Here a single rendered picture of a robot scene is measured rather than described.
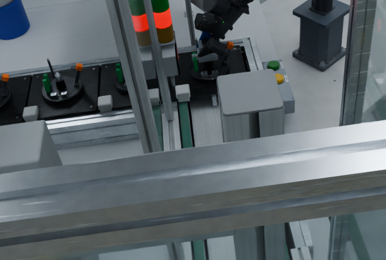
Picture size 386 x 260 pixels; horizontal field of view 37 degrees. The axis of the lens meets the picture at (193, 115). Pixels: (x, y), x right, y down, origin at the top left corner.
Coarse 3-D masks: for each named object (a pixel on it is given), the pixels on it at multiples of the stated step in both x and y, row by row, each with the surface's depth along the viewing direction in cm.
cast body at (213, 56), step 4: (200, 40) 187; (200, 44) 185; (200, 48) 184; (192, 56) 188; (196, 56) 188; (204, 56) 186; (208, 56) 187; (212, 56) 187; (216, 56) 187; (192, 60) 189; (200, 60) 187; (204, 60) 188; (208, 60) 188; (212, 60) 188
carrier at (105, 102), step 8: (104, 64) 202; (112, 64) 202; (120, 64) 201; (104, 72) 199; (112, 72) 199; (120, 72) 189; (104, 80) 196; (112, 80) 195; (120, 80) 191; (168, 80) 192; (104, 88) 193; (112, 88) 192; (120, 88) 189; (104, 96) 187; (112, 96) 189; (120, 96) 189; (128, 96) 188; (104, 104) 184; (112, 104) 186; (120, 104) 186; (128, 104) 185
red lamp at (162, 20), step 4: (164, 12) 152; (168, 12) 153; (156, 16) 152; (160, 16) 152; (164, 16) 152; (168, 16) 153; (156, 20) 153; (160, 20) 153; (164, 20) 153; (168, 20) 154; (156, 24) 154; (160, 24) 154; (164, 24) 154; (168, 24) 155; (160, 28) 155
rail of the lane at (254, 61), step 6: (246, 42) 204; (252, 42) 204; (246, 48) 202; (252, 48) 201; (246, 54) 199; (252, 54) 200; (258, 54) 199; (246, 60) 195; (252, 60) 196; (258, 60) 196; (246, 66) 193; (252, 66) 194; (258, 66) 194
